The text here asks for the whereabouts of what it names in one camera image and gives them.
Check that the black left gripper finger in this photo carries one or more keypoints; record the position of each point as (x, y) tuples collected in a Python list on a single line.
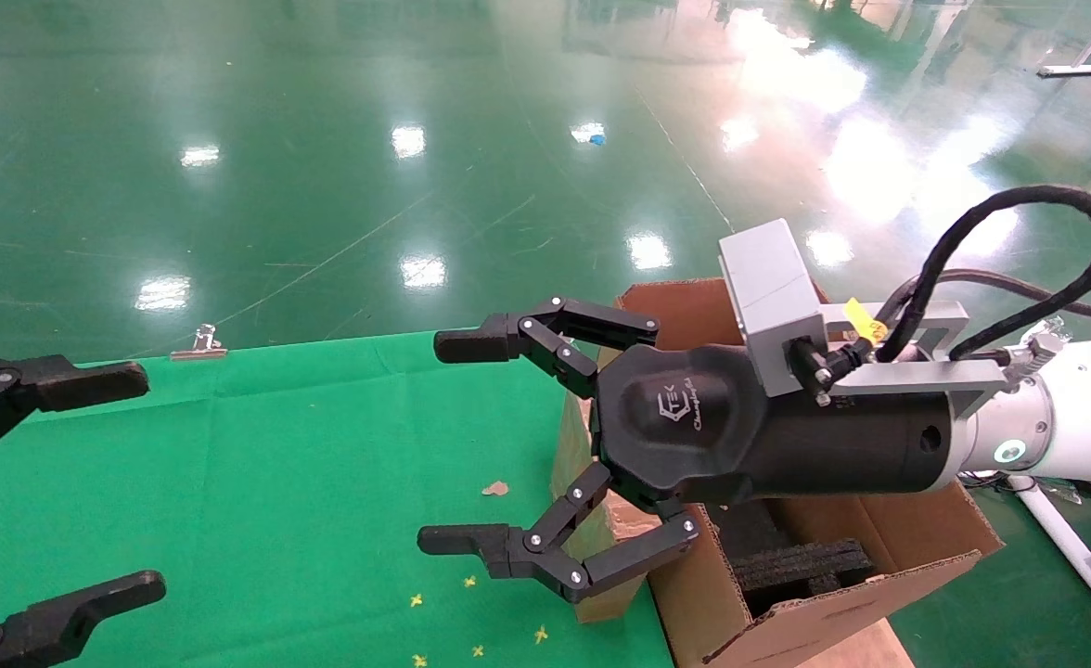
[(54, 622), (63, 385)]

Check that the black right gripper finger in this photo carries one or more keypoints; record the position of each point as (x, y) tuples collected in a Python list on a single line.
[(508, 339), (527, 547)]

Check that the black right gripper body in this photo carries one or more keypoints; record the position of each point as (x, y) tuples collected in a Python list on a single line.
[(694, 427)]

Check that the small cardboard scrap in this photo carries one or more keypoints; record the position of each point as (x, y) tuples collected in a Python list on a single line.
[(494, 488)]

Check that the large open cardboard carton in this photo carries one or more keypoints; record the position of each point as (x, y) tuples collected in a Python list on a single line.
[(926, 538)]

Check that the silver binder clip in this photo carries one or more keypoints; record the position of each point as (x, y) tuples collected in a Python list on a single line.
[(200, 345)]

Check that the black foam block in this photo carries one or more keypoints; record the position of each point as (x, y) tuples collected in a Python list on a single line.
[(805, 566)]

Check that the green table cloth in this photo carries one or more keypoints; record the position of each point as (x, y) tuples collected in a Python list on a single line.
[(276, 482)]

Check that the white table leg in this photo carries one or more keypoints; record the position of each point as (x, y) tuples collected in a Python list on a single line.
[(1079, 552)]

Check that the white table foot bar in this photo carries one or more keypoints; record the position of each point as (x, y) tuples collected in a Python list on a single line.
[(1071, 70)]

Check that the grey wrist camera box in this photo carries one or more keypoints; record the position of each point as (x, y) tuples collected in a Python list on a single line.
[(768, 288)]

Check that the grey metal camera bracket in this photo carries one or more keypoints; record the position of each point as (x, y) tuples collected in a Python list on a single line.
[(917, 376)]

